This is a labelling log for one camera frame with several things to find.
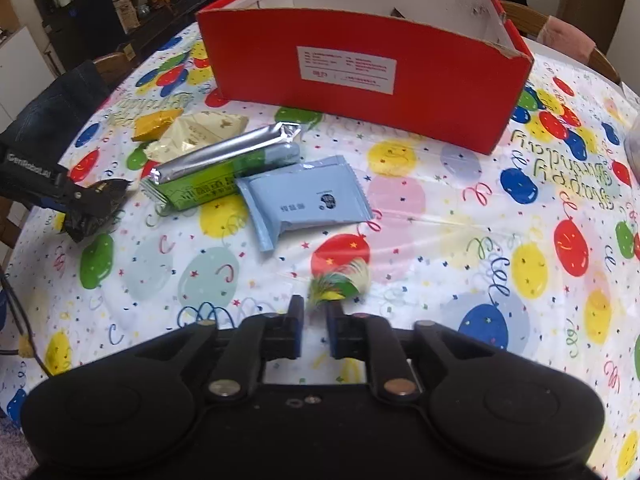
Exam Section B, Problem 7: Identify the yellow snack packet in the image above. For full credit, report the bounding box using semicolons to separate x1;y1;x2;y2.
131;109;186;142

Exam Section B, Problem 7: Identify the white cabinet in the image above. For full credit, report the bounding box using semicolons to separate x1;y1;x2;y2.
0;25;67;122

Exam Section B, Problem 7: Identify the clear plastic bag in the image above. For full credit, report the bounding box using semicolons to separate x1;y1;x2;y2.
624;119;640;173

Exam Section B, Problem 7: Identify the wooden door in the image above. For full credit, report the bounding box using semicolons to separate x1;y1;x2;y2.
559;0;632;57

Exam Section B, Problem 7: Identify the red cardboard box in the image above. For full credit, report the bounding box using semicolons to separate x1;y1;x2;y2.
196;0;535;156

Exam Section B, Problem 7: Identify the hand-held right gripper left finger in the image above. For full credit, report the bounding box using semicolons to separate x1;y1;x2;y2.
165;295;306;404

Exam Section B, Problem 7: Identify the cream snack packet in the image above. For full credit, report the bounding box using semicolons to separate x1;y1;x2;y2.
145;111;250;164

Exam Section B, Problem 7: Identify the balloon print tablecloth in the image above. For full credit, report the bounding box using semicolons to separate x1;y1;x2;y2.
0;12;640;479

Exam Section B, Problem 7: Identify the denim cloth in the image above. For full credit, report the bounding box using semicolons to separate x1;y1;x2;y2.
0;60;112;162

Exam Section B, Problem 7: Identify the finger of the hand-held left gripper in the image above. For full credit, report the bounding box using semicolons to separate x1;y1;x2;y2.
61;178;135;212

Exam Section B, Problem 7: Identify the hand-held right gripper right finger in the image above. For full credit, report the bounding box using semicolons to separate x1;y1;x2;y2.
326;302;471;404

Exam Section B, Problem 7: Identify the silver green snack packet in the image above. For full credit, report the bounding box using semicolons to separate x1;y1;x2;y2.
139;122;303;212

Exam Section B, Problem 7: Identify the wooden chair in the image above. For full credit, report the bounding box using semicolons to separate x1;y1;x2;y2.
92;51;134;89
499;0;622;86

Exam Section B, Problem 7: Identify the dark low cabinet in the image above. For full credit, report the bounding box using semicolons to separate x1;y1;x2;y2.
30;0;262;72

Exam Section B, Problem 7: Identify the small colourful candy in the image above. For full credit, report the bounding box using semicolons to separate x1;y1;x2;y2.
306;259;371;307

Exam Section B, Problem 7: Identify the black cable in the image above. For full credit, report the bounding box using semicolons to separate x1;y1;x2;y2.
0;264;54;379

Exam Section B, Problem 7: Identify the light blue snack packet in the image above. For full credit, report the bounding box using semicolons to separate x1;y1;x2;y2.
235;156;375;253

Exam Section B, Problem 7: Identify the dark snack packet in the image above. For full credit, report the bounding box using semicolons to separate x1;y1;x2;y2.
62;204;124;245

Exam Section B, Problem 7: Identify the pink cloth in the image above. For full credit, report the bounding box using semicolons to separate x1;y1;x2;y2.
539;15;599;64

